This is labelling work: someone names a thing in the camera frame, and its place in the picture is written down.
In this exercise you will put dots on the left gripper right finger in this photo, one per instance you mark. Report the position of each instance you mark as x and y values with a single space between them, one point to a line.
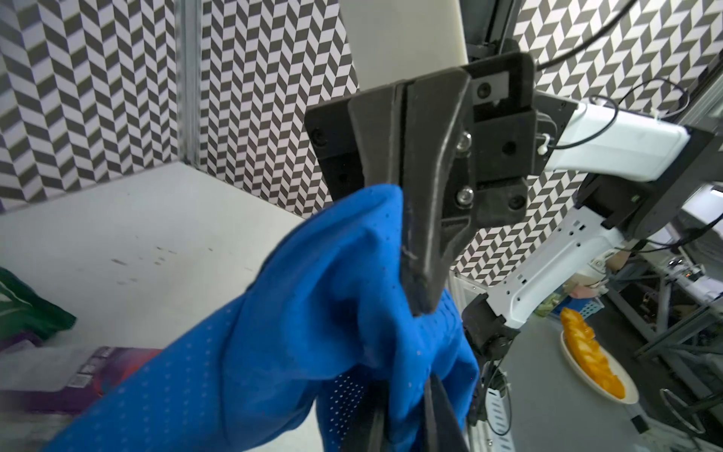
441 431

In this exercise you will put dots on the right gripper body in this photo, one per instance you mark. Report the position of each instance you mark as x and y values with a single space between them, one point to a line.
497 152

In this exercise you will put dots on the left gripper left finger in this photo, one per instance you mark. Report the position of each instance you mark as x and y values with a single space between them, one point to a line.
367 431

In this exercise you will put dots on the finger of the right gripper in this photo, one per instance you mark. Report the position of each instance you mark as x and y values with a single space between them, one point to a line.
376 121
436 109

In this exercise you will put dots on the blue baseball cap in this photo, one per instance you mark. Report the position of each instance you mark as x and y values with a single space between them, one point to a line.
325 316

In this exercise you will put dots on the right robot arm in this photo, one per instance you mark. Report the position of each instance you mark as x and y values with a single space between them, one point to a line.
639 172

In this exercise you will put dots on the plate of orange food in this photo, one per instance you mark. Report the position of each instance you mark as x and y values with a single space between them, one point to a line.
593 363

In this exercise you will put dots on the purple snack packet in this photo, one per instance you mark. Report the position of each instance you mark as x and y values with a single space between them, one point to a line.
65 380

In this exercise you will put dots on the green crisps bag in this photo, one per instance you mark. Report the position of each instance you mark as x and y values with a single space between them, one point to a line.
24 311

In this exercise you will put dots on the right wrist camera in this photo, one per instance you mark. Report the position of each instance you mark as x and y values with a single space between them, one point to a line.
394 40

